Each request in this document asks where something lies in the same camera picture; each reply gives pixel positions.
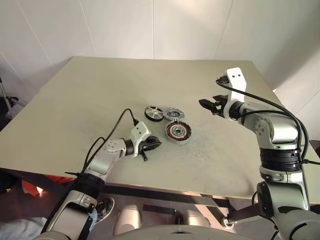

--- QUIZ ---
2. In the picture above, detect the black metal table frame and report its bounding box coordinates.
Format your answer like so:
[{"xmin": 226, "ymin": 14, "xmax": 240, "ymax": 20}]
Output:
[{"xmin": 0, "ymin": 167, "xmax": 253, "ymax": 226}]

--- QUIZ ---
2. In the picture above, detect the table caster wheel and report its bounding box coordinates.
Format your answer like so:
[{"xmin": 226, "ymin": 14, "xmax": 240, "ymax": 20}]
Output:
[{"xmin": 222, "ymin": 215, "xmax": 235, "ymax": 229}]

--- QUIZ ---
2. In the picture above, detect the grey robot torso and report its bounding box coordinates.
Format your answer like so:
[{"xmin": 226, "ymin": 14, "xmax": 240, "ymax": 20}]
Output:
[{"xmin": 107, "ymin": 223, "xmax": 253, "ymax": 240}]

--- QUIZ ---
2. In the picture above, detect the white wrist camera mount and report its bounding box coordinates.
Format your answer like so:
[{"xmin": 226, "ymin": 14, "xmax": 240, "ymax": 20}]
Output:
[
  {"xmin": 129, "ymin": 121, "xmax": 152, "ymax": 158},
  {"xmin": 223, "ymin": 67, "xmax": 248, "ymax": 120}
]

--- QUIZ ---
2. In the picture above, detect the black flat bar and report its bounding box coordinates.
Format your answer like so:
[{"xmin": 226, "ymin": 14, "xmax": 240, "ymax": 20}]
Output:
[{"xmin": 142, "ymin": 203, "xmax": 176, "ymax": 216}]

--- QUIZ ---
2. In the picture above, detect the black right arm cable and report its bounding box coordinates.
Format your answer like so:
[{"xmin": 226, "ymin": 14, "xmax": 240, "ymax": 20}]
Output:
[{"xmin": 215, "ymin": 76, "xmax": 320, "ymax": 166}]

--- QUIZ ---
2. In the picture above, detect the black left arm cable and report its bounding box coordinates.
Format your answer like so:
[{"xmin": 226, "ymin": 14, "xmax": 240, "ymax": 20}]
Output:
[{"xmin": 74, "ymin": 108, "xmax": 140, "ymax": 181}]

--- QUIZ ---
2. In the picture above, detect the pale rounded shape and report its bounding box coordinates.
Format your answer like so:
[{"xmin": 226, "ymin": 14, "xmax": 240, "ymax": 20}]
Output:
[
  {"xmin": 113, "ymin": 203, "xmax": 142, "ymax": 236},
  {"xmin": 183, "ymin": 208, "xmax": 214, "ymax": 227}
]

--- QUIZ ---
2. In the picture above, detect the orange object under table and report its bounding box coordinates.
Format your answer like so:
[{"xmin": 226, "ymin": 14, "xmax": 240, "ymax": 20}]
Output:
[{"xmin": 21, "ymin": 174, "xmax": 78, "ymax": 199}]

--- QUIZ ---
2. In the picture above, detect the black sneaker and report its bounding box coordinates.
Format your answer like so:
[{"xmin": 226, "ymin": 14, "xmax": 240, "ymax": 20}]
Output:
[{"xmin": 93, "ymin": 196, "xmax": 116, "ymax": 225}]

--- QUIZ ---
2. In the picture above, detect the round grey motor housing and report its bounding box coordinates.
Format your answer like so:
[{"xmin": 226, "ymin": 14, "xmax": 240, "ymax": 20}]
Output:
[{"xmin": 164, "ymin": 119, "xmax": 193, "ymax": 146}]

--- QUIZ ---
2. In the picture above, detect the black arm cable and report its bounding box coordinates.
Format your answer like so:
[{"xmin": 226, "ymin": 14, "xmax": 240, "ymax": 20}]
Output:
[
  {"xmin": 74, "ymin": 108, "xmax": 140, "ymax": 181},
  {"xmin": 215, "ymin": 76, "xmax": 320, "ymax": 166}
]

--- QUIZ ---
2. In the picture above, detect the grey cloth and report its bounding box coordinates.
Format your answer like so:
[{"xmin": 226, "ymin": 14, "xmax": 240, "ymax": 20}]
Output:
[{"xmin": 0, "ymin": 216, "xmax": 49, "ymax": 240}]

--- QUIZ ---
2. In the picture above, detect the spoked rotor with black rim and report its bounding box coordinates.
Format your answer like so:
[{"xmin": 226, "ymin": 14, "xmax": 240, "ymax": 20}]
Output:
[{"xmin": 144, "ymin": 105, "xmax": 164, "ymax": 123}]

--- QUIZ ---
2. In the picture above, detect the blue jeans leg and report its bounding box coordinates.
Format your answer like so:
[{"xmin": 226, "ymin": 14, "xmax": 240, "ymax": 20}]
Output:
[{"xmin": 87, "ymin": 208, "xmax": 99, "ymax": 232}]

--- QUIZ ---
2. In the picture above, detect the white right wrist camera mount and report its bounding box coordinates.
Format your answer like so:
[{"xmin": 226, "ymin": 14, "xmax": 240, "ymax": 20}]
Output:
[{"xmin": 223, "ymin": 67, "xmax": 248, "ymax": 120}]

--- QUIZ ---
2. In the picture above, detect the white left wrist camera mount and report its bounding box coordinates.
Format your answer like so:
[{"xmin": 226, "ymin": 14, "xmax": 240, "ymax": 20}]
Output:
[{"xmin": 129, "ymin": 121, "xmax": 152, "ymax": 158}]

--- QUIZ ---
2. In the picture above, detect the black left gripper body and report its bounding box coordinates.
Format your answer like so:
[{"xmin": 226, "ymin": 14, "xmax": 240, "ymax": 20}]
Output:
[{"xmin": 138, "ymin": 136, "xmax": 154, "ymax": 163}]

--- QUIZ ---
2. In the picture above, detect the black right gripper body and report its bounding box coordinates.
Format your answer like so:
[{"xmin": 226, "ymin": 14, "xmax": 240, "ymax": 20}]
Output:
[{"xmin": 212, "ymin": 95, "xmax": 230, "ymax": 117}]

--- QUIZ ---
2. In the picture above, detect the round grey housing lid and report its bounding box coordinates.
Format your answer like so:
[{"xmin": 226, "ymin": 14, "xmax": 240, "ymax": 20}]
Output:
[{"xmin": 162, "ymin": 107, "xmax": 186, "ymax": 121}]

